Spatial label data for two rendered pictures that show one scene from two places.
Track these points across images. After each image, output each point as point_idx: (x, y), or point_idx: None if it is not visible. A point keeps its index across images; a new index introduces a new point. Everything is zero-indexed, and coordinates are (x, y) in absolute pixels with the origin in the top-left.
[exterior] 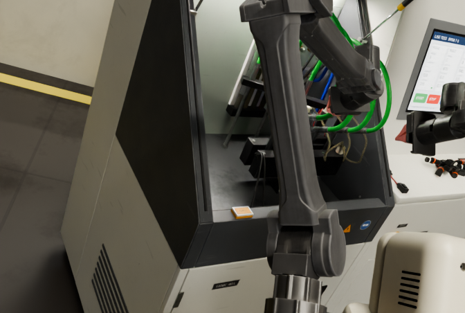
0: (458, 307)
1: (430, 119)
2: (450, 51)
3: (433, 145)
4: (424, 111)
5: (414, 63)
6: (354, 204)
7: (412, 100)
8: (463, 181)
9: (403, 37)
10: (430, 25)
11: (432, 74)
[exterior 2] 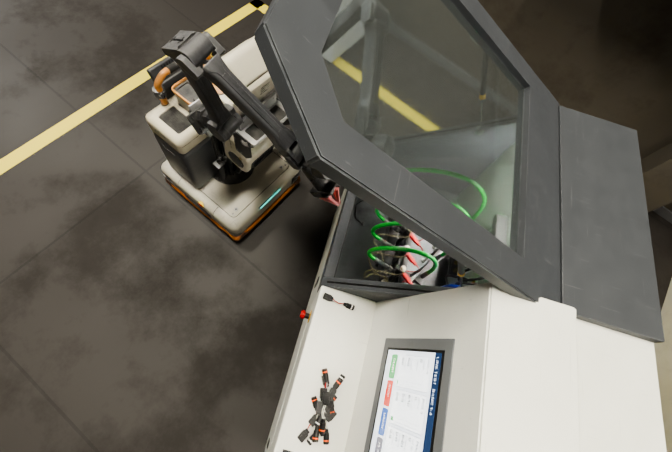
0: (246, 40)
1: (329, 189)
2: (422, 400)
3: (315, 190)
4: (382, 381)
5: (420, 336)
6: (336, 248)
7: (393, 353)
8: (304, 409)
9: (441, 302)
10: (448, 340)
11: (407, 376)
